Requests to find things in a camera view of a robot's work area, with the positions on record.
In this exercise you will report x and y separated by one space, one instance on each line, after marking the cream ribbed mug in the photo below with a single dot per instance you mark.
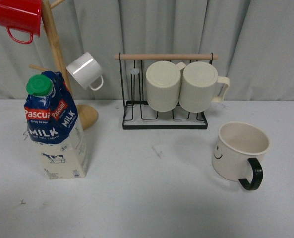
163 80
198 84

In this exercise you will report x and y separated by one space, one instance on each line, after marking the wooden mug tree stand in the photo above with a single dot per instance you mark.
88 115

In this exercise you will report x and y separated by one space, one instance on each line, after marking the red enamel mug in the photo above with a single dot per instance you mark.
21 15

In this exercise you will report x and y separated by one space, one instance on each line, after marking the cream ribbed mug left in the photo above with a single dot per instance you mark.
163 80

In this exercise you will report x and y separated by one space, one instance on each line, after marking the white hanging mug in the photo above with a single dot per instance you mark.
87 72

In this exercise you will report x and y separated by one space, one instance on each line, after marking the Pascual milk carton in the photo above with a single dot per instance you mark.
54 126

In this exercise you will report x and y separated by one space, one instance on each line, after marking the cream ribbed mug right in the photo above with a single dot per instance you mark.
198 84

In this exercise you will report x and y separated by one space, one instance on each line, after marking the black wire cup rack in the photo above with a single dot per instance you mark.
137 114

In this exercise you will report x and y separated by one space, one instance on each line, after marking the cream smiley mug black handle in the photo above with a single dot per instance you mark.
238 153

